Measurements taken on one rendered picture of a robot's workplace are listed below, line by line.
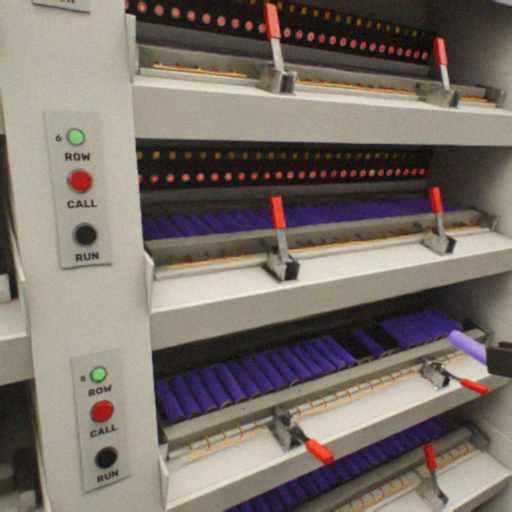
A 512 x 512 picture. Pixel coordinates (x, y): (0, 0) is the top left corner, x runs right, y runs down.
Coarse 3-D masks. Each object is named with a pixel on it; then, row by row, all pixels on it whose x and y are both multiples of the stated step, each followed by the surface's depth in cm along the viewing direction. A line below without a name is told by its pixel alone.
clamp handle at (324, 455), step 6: (294, 420) 52; (288, 426) 52; (294, 426) 52; (294, 432) 51; (300, 432) 51; (300, 438) 50; (306, 438) 50; (306, 444) 49; (312, 444) 48; (318, 444) 48; (312, 450) 48; (318, 450) 47; (324, 450) 47; (318, 456) 47; (324, 456) 46; (330, 456) 46; (324, 462) 46; (330, 462) 46
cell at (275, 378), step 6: (258, 354) 63; (258, 360) 62; (264, 360) 62; (258, 366) 62; (264, 366) 61; (270, 366) 61; (264, 372) 61; (270, 372) 60; (276, 372) 60; (270, 378) 60; (276, 378) 59; (282, 378) 59; (276, 384) 59; (282, 384) 59; (276, 390) 59
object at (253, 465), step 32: (448, 288) 84; (288, 320) 70; (480, 320) 79; (160, 352) 59; (384, 384) 65; (416, 384) 66; (320, 416) 57; (352, 416) 58; (384, 416) 59; (416, 416) 64; (160, 448) 47; (224, 448) 51; (256, 448) 51; (352, 448) 58; (192, 480) 47; (224, 480) 47; (256, 480) 50; (288, 480) 53
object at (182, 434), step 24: (480, 336) 76; (384, 360) 66; (408, 360) 67; (312, 384) 59; (336, 384) 60; (360, 384) 63; (240, 408) 53; (264, 408) 54; (288, 408) 56; (168, 432) 49; (192, 432) 49; (216, 432) 51; (192, 456) 48
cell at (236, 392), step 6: (216, 366) 60; (222, 366) 60; (216, 372) 59; (222, 372) 59; (228, 372) 59; (222, 378) 58; (228, 378) 58; (234, 378) 58; (222, 384) 58; (228, 384) 57; (234, 384) 57; (228, 390) 57; (234, 390) 56; (240, 390) 56; (234, 396) 56; (240, 396) 55; (246, 396) 56; (234, 402) 55
